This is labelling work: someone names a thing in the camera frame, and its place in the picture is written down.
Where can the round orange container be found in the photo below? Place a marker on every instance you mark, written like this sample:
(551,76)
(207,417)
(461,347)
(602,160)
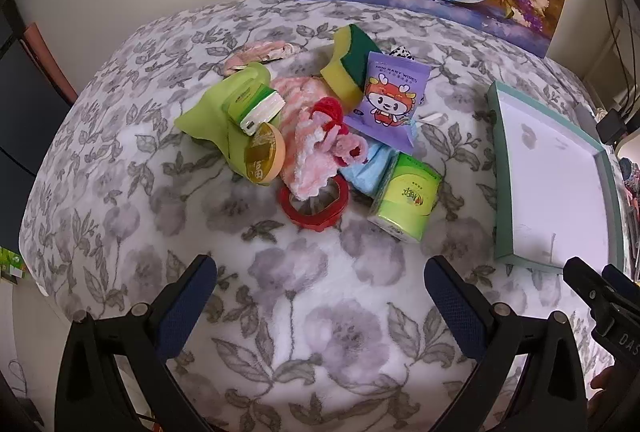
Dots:
(264,154)

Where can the blue face mask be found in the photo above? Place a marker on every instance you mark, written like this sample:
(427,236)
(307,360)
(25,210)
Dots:
(370,172)

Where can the pink floral scrunchie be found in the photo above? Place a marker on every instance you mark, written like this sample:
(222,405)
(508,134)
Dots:
(250,54)

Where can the purple wipes pack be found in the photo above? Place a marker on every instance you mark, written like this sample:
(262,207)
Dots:
(387,97)

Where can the dark cabinet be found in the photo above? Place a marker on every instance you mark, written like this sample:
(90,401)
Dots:
(20,122)

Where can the red scrunchie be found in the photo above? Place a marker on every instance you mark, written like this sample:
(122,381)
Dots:
(327,112)

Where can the person's right hand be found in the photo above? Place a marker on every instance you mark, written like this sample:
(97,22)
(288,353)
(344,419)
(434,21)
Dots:
(601,382)

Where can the black power adapter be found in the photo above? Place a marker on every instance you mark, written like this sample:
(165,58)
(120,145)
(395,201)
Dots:
(611,127)

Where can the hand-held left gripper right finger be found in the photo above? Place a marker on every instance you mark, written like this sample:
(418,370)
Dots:
(452,307)

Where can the white box with green rim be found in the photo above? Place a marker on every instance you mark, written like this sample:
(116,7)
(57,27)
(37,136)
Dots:
(550,192)

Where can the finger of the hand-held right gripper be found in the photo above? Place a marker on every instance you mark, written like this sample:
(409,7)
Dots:
(620,284)
(580,274)

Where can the pink white fuzzy sock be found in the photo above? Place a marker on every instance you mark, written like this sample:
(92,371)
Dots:
(305,162)

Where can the green package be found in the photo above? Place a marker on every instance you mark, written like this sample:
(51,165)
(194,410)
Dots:
(10,264)

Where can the yellow green sponge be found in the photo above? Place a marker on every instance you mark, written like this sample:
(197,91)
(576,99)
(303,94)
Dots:
(350,57)

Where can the light green cloth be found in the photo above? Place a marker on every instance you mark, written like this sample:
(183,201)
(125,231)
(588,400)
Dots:
(210,112)

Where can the white power strip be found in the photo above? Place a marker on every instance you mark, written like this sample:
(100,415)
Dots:
(585,122)

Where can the leopard print scrunchie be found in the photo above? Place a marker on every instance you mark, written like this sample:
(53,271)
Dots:
(402,52)

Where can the grey floral blanket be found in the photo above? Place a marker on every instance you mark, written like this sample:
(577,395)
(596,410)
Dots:
(310,312)

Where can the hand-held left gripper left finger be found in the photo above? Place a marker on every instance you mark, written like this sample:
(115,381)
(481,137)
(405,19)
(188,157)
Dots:
(185,307)

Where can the red-brown board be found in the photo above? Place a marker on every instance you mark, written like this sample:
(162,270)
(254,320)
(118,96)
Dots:
(45,57)

